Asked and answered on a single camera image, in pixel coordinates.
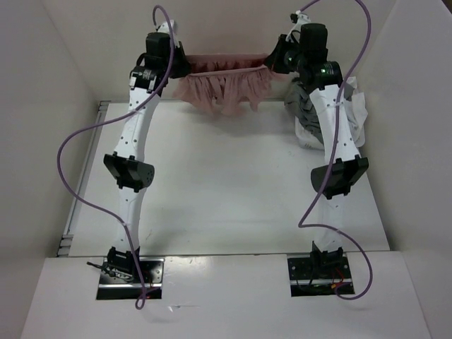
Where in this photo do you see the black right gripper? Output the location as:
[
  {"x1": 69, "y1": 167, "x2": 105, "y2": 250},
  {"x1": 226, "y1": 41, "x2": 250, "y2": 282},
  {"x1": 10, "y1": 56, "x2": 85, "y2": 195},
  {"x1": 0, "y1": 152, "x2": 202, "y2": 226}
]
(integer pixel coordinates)
[{"x1": 265, "y1": 34, "x2": 307, "y2": 74}]

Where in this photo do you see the pink pleated skirt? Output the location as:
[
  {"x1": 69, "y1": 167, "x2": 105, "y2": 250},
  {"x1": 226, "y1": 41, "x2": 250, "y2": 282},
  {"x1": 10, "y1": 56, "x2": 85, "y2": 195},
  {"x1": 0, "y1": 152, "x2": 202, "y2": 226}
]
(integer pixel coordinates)
[{"x1": 173, "y1": 54, "x2": 288, "y2": 116}]

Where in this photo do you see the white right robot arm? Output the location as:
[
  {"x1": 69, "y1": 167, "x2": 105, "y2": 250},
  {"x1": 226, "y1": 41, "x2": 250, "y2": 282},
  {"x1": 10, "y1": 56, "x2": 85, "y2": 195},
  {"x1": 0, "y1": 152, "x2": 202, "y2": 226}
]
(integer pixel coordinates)
[{"x1": 264, "y1": 20, "x2": 369, "y2": 278}]

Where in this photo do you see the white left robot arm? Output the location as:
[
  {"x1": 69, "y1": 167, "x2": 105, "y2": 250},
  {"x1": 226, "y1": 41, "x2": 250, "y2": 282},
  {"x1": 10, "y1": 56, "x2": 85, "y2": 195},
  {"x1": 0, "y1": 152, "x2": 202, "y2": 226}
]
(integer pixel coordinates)
[{"x1": 103, "y1": 25, "x2": 191, "y2": 283}]

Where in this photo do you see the grey crumpled skirt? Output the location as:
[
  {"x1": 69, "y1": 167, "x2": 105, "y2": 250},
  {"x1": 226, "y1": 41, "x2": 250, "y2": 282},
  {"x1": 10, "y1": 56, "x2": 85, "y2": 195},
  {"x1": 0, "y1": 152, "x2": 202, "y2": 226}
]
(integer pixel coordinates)
[{"x1": 284, "y1": 77, "x2": 323, "y2": 144}]

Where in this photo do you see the white crumpled skirt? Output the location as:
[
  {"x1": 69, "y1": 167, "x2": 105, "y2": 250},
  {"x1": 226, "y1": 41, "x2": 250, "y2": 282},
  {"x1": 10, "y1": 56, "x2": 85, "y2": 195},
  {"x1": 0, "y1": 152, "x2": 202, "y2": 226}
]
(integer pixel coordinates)
[{"x1": 290, "y1": 76, "x2": 368, "y2": 150}]

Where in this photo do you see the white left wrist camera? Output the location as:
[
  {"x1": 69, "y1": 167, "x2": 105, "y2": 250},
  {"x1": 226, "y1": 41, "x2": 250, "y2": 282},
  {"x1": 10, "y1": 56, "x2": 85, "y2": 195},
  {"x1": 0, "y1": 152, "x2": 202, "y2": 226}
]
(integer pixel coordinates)
[{"x1": 156, "y1": 20, "x2": 178, "y2": 35}]

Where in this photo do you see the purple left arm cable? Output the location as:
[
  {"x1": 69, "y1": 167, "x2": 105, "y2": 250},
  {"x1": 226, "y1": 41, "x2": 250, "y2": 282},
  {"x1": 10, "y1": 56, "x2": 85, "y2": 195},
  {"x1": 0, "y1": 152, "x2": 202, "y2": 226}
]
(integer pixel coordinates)
[{"x1": 58, "y1": 5, "x2": 176, "y2": 311}]

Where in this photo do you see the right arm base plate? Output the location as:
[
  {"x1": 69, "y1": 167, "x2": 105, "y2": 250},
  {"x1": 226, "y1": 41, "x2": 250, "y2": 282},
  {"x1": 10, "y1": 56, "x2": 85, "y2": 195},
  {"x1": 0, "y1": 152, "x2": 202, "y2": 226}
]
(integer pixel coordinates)
[{"x1": 287, "y1": 254, "x2": 355, "y2": 297}]

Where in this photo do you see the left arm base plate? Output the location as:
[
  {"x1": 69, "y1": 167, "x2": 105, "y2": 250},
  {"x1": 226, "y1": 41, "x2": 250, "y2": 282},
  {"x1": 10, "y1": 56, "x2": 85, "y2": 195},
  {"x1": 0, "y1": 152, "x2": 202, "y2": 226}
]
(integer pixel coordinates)
[{"x1": 96, "y1": 258, "x2": 165, "y2": 301}]

